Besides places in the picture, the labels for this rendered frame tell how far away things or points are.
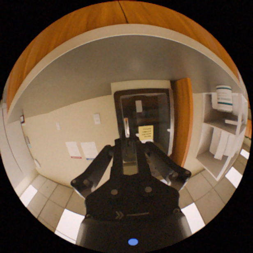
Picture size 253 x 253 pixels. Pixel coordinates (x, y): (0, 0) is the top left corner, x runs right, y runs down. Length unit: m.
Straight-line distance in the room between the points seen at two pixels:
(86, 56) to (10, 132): 2.79
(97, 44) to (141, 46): 0.08
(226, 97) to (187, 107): 0.32
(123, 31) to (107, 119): 0.81
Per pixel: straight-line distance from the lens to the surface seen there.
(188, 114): 0.46
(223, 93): 0.64
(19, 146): 2.92
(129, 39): 0.18
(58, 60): 0.21
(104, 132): 0.91
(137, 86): 0.42
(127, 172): 0.51
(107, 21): 0.27
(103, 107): 0.87
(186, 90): 0.46
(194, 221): 1.81
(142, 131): 0.42
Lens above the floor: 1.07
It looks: 15 degrees up
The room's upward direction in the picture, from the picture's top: 173 degrees clockwise
